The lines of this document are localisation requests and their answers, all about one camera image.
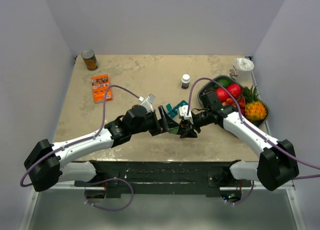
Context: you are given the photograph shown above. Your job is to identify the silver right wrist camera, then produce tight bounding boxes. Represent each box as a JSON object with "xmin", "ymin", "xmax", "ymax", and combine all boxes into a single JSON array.
[{"xmin": 177, "ymin": 105, "xmax": 192, "ymax": 121}]

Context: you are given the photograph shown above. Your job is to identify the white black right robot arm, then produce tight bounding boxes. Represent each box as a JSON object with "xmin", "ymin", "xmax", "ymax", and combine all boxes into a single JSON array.
[{"xmin": 178, "ymin": 92, "xmax": 299, "ymax": 191}]

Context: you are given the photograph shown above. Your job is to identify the orange cardboard box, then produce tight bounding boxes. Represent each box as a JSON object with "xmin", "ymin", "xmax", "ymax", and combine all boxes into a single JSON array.
[{"xmin": 91, "ymin": 74, "xmax": 110, "ymax": 104}]

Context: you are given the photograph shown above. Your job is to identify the red apple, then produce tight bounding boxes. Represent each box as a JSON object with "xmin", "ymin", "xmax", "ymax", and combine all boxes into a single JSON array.
[
  {"xmin": 227, "ymin": 83, "xmax": 242, "ymax": 99},
  {"xmin": 215, "ymin": 87, "xmax": 229, "ymax": 103}
]

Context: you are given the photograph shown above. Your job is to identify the strawberries in tray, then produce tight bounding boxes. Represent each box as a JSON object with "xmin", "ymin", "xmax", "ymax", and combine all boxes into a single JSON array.
[{"xmin": 221, "ymin": 96, "xmax": 247, "ymax": 116}]

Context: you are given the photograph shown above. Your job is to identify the white paper cup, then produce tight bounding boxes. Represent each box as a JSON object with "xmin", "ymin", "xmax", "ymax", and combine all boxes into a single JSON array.
[{"xmin": 229, "ymin": 57, "xmax": 255, "ymax": 83}]

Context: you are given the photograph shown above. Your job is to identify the tin food can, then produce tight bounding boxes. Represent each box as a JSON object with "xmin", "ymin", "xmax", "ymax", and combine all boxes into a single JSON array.
[{"xmin": 81, "ymin": 49, "xmax": 99, "ymax": 71}]

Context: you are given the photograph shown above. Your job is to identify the red apple left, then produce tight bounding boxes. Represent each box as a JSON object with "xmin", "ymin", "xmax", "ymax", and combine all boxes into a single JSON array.
[{"xmin": 215, "ymin": 87, "xmax": 229, "ymax": 103}]

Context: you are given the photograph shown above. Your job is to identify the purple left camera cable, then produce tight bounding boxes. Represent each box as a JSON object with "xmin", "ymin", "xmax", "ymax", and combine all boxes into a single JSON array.
[{"xmin": 19, "ymin": 84, "xmax": 145, "ymax": 188}]

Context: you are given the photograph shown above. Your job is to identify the teal weekly pill organizer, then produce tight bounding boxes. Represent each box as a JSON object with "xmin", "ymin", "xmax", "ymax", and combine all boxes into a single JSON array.
[{"xmin": 165, "ymin": 100, "xmax": 188, "ymax": 119}]

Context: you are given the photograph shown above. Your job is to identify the green apple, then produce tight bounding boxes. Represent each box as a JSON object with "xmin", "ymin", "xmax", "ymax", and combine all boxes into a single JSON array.
[{"xmin": 214, "ymin": 78, "xmax": 230, "ymax": 89}]

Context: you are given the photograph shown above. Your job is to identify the small pineapple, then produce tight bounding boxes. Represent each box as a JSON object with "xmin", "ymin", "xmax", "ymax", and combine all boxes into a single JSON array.
[{"xmin": 243, "ymin": 85, "xmax": 268, "ymax": 122}]

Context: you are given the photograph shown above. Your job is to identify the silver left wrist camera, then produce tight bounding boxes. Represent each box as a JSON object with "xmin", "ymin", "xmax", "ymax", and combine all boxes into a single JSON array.
[{"xmin": 138, "ymin": 94, "xmax": 156, "ymax": 113}]

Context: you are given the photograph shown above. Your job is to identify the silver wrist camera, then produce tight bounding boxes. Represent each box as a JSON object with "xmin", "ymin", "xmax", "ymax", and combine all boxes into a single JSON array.
[
  {"xmin": 138, "ymin": 94, "xmax": 156, "ymax": 113},
  {"xmin": 177, "ymin": 105, "xmax": 192, "ymax": 121}
]

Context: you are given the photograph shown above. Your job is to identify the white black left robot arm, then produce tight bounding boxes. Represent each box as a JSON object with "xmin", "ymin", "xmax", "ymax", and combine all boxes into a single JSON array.
[{"xmin": 24, "ymin": 105, "xmax": 180, "ymax": 192}]

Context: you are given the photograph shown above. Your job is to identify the purple camera cable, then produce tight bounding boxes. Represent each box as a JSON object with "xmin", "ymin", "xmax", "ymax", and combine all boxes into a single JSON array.
[
  {"xmin": 186, "ymin": 77, "xmax": 320, "ymax": 179},
  {"xmin": 19, "ymin": 84, "xmax": 145, "ymax": 188}
]

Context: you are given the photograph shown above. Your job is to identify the grey fruit tray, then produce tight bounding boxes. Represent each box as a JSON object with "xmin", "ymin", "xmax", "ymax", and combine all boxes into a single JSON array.
[{"xmin": 197, "ymin": 75, "xmax": 269, "ymax": 128}]

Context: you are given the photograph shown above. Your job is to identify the green pill bottle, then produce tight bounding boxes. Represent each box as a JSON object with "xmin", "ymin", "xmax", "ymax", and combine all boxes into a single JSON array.
[{"xmin": 167, "ymin": 125, "xmax": 181, "ymax": 135}]

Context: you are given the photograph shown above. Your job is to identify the red apple right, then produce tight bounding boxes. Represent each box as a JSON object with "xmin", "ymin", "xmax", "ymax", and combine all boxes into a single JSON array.
[{"xmin": 227, "ymin": 83, "xmax": 242, "ymax": 99}]

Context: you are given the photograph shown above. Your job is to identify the white cap pill bottle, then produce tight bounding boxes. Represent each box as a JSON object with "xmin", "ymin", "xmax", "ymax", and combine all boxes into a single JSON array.
[{"xmin": 180, "ymin": 74, "xmax": 191, "ymax": 89}]

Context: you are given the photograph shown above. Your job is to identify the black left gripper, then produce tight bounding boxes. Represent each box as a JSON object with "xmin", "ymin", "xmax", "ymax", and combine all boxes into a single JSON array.
[{"xmin": 131, "ymin": 105, "xmax": 180, "ymax": 136}]

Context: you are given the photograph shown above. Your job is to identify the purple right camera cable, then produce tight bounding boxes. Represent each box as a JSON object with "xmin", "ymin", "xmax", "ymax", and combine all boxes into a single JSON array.
[{"xmin": 186, "ymin": 77, "xmax": 320, "ymax": 179}]

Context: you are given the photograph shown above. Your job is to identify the black table edge rail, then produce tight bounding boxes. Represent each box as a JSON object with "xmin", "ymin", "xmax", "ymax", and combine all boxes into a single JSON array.
[{"xmin": 74, "ymin": 160, "xmax": 252, "ymax": 198}]

